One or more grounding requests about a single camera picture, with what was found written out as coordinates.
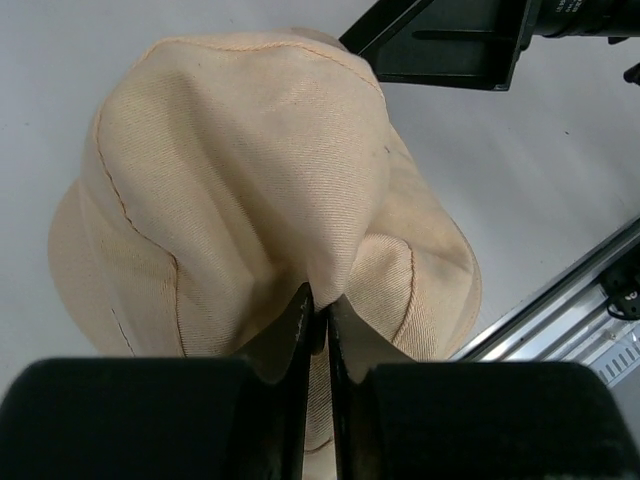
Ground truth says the white slotted cable duct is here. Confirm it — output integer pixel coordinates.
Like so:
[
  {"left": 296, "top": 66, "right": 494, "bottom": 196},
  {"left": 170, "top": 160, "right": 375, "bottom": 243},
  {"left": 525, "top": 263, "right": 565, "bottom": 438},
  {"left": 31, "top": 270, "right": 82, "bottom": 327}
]
[{"left": 590, "top": 331, "right": 640, "bottom": 388}]

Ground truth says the aluminium mounting rail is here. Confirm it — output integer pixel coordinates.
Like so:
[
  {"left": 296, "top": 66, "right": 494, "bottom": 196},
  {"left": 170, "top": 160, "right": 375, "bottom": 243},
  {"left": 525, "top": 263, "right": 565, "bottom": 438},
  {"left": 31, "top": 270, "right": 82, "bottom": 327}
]
[{"left": 452, "top": 219, "right": 639, "bottom": 361}]

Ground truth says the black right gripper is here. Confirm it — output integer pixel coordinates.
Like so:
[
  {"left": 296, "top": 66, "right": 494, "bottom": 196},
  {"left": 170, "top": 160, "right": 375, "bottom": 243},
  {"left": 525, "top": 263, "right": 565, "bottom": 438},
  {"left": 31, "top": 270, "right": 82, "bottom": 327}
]
[{"left": 340, "top": 0, "right": 530, "bottom": 91}]

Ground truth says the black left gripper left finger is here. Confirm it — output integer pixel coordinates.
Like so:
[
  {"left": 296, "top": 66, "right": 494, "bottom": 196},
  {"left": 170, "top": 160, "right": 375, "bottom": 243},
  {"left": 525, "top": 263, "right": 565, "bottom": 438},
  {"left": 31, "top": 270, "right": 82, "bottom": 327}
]
[{"left": 1, "top": 285, "right": 314, "bottom": 479}]

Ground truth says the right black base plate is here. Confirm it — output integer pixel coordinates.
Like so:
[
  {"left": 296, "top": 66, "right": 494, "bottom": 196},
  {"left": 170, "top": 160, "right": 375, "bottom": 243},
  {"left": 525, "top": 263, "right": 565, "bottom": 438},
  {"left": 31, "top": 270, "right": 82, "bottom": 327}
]
[{"left": 600, "top": 260, "right": 639, "bottom": 322}]

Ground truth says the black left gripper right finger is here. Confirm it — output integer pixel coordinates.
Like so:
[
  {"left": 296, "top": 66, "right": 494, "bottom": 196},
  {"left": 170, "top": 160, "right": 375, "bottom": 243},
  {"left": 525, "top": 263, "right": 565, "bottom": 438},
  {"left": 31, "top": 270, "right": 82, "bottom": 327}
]
[{"left": 326, "top": 299, "right": 630, "bottom": 479}]

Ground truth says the beige hat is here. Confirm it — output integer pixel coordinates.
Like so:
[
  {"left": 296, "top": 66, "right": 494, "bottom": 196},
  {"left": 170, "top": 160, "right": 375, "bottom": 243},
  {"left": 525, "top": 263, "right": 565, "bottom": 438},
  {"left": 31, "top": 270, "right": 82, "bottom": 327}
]
[{"left": 47, "top": 27, "right": 484, "bottom": 454}]

